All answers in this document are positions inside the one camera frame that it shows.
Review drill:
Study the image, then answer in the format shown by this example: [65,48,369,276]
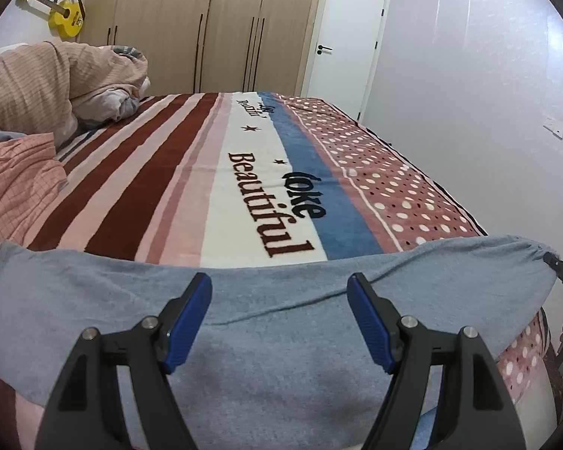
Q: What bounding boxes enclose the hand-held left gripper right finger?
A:
[347,272,527,450]

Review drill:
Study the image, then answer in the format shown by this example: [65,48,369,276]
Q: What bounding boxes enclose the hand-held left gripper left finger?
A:
[35,272,213,450]

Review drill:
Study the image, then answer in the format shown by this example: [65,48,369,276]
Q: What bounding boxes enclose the grey pants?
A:
[0,233,558,450]

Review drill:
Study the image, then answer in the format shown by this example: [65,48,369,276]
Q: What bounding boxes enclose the striped dotted printed blanket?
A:
[0,91,560,450]

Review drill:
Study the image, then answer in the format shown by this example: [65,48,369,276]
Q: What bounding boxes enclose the pink checked duvet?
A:
[0,40,151,269]

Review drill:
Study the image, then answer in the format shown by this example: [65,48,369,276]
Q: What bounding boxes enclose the white door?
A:
[305,0,389,122]

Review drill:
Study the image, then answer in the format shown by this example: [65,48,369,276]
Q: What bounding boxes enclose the beige wooden wardrobe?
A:
[80,0,327,97]

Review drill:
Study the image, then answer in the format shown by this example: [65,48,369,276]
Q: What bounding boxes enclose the yellow guitar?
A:
[19,0,86,38]

